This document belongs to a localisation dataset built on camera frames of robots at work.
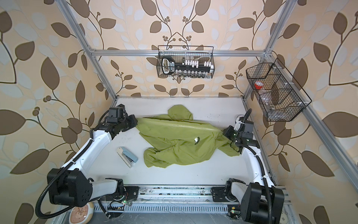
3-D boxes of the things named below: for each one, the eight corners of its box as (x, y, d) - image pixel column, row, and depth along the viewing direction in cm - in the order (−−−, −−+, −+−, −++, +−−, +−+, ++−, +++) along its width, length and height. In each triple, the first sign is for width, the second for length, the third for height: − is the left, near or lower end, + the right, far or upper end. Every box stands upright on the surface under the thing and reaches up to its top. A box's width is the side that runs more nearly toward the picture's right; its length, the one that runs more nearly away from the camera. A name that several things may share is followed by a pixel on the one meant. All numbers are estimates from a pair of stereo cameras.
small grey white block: (114, 154, 91) (112, 152, 88) (123, 146, 94) (121, 144, 92) (130, 168, 85) (128, 166, 82) (138, 159, 88) (137, 157, 86)
